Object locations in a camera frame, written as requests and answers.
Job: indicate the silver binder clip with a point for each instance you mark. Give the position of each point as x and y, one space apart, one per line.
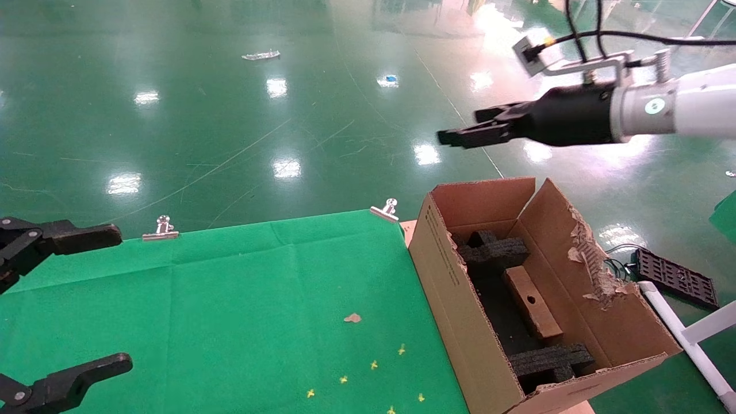
386 213
164 233

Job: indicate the white pipe frame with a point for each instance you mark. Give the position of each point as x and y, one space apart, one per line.
698 356

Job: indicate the black foam insert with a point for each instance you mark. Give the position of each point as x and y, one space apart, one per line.
552 363
494 253

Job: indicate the green table cloth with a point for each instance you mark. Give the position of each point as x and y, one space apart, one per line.
201 316

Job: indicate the large open cardboard carton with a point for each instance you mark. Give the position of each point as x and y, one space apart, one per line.
448 287

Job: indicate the black plastic grid tray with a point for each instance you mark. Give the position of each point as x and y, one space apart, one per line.
678 279

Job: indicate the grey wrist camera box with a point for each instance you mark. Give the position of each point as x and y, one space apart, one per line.
530 57

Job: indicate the grey metal camera bracket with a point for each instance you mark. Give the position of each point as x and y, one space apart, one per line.
586 64

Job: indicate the green sheet corner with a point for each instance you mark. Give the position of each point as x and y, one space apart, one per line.
727 218

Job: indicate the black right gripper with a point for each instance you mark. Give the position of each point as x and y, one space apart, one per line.
569 118

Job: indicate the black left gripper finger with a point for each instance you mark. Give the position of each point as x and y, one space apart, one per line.
63 384
75 237

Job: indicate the small long cardboard box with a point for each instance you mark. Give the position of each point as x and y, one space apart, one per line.
535 310

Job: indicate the small cardboard scrap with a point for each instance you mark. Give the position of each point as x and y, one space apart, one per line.
352 317

